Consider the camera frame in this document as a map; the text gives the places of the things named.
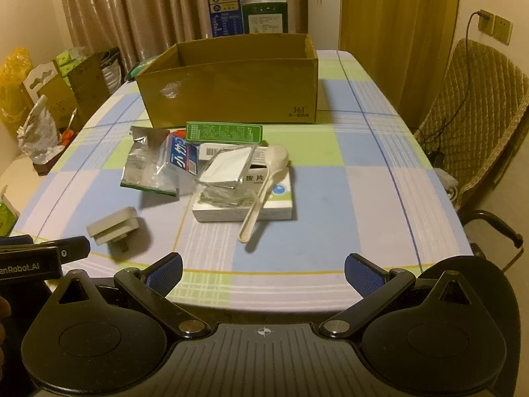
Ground white plastic spoon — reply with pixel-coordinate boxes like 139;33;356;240
239;145;290;244

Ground large white medicine box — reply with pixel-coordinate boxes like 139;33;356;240
191;164;297;223

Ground silver foil pouch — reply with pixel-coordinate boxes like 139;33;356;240
120;126;180;197

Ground plain brown cardboard carton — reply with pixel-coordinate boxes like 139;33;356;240
43;87;79;131

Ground clear plastic box white lid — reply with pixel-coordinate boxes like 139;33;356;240
194;146;258;207

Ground brown cardboard box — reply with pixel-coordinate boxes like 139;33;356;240
136;33;320;129

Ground green patterned packet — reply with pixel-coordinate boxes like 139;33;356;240
0;185;20;237

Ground green milk carton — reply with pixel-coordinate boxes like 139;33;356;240
242;0;290;36

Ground person's left hand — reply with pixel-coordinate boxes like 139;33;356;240
0;297;12;367

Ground green white spray medicine box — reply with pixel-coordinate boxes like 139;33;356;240
186;122;264;145

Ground green tissue packs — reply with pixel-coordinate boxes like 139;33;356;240
54;47;88;78

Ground blue milk carton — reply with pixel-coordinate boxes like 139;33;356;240
205;0;242;39

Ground wicker chair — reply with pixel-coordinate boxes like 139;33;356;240
413;38;529;211

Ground black curved metal frame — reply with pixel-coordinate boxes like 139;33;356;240
462;210;525;258

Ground white power strip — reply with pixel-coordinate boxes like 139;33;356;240
437;167;460;200

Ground green tea package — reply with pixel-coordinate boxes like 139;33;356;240
126;56;163;82

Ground yellow plastic bag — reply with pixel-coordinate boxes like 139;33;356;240
0;47;34;124

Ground small white medicine box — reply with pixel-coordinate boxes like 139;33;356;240
198;143;270;167

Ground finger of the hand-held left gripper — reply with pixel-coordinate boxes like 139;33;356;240
0;234;34;247
32;236;91;263

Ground white plastic bag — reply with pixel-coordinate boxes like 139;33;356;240
17;95;59;164

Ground yellow curtain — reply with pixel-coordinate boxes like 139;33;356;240
339;0;461;110

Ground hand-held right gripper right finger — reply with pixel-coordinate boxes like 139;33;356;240
318;252;480;342

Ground brown shiny curtain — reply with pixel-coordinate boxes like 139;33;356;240
56;0;308;64

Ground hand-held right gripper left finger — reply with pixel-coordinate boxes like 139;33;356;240
50;252;211;342

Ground wall socket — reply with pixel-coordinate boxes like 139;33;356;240
478;8;513;44

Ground blue white small packet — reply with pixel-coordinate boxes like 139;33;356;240
167;132;203;175

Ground brown cardboard carton with logo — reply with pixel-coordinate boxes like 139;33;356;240
66;52;110;129

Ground black charger cable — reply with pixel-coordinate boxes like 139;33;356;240
430;10;492;166

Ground white paper bag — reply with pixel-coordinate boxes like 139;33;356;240
99;49;121;92

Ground white plug adapter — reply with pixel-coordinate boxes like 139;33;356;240
86;207;140;254

